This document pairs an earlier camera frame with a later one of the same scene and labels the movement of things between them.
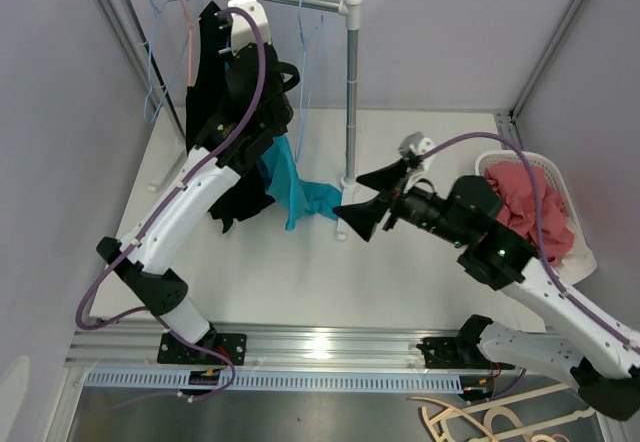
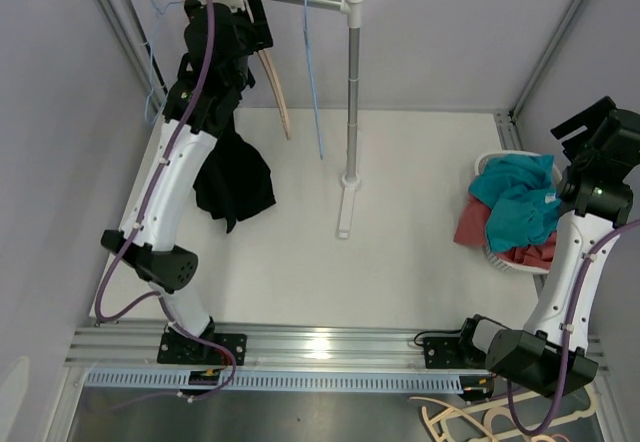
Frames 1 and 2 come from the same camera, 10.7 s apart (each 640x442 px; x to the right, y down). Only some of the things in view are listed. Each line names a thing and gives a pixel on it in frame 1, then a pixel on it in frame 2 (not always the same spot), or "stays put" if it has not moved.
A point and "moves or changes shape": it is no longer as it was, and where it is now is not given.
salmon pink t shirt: x=511 y=180 moves or changes shape
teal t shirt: x=298 y=198 -> x=524 y=206
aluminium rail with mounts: x=445 y=345 stays put
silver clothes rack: x=349 y=2 stays put
